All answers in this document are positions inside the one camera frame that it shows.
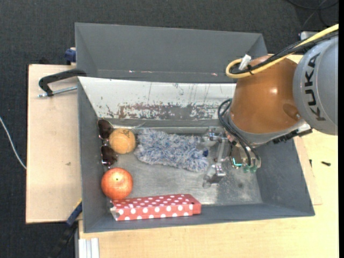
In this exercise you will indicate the grey metal bin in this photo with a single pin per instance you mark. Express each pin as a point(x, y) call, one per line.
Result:
point(161, 50)

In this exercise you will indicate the blue and white fluffy cloth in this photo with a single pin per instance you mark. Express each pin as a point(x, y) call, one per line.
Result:
point(169, 149)

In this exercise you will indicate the red apple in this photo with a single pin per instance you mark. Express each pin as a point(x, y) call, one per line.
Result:
point(117, 183)

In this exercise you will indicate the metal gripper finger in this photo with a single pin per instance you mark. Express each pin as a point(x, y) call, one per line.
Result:
point(212, 137)
point(218, 171)

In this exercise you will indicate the orange ball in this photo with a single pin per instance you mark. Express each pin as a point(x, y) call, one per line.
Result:
point(122, 141)

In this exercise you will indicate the dark sunglasses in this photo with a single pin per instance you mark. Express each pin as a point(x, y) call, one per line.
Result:
point(105, 129)

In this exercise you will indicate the red white-dotted box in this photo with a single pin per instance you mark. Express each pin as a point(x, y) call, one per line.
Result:
point(156, 207)

